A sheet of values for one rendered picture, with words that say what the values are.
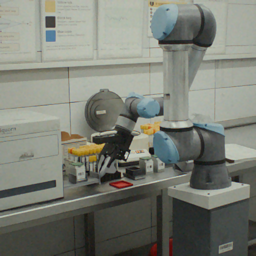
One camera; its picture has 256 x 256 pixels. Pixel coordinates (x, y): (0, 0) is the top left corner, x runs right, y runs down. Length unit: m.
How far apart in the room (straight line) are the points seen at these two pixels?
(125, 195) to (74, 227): 0.79
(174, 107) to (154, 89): 1.17
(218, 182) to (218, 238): 0.20
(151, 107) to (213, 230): 0.50
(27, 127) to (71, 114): 0.84
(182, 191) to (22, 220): 0.56
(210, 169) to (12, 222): 0.70
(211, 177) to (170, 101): 0.31
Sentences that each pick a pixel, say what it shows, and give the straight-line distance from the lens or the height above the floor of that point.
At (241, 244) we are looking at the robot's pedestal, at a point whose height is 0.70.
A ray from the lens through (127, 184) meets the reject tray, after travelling 2.03.
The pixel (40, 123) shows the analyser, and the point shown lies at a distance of 1.79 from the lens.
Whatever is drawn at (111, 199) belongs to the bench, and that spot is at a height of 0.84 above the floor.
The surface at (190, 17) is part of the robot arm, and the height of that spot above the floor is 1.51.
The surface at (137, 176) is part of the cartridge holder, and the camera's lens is 2.10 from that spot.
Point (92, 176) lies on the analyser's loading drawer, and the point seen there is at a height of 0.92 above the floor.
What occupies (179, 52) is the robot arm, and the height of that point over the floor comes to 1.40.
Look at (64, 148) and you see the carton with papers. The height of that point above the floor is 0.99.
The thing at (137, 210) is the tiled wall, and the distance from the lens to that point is 2.96.
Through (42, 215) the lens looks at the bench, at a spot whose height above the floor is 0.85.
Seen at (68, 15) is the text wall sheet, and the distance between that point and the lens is 2.55.
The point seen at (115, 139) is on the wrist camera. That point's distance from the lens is 1.99.
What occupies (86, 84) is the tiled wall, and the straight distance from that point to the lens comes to 2.62.
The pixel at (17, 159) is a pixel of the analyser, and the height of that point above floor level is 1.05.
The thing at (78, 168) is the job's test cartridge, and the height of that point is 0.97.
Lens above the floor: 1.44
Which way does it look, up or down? 10 degrees down
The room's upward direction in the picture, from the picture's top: 1 degrees counter-clockwise
